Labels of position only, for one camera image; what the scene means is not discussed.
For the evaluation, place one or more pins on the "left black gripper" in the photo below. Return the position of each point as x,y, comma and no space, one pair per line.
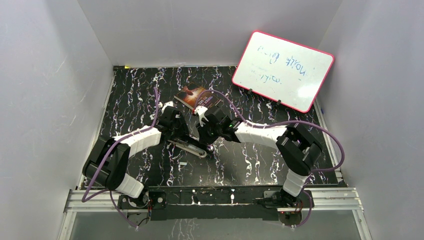
183,130

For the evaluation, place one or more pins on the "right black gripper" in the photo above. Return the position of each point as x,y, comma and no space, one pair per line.
203,138

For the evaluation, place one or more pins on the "black stapler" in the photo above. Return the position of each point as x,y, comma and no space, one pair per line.
194,142

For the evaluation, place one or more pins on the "beige stapler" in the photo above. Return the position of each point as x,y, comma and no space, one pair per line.
188,147

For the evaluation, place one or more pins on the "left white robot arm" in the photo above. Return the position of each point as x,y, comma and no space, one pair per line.
107,162

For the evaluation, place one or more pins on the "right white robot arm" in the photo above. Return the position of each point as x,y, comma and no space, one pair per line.
299,149

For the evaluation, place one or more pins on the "dark paperback book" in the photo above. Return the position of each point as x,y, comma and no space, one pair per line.
190,93

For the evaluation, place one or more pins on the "pink framed whiteboard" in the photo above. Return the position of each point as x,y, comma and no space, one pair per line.
283,71

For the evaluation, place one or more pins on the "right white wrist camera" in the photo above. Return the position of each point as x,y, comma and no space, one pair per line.
200,111

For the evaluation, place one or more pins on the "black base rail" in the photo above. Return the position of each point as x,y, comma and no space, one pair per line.
214,202

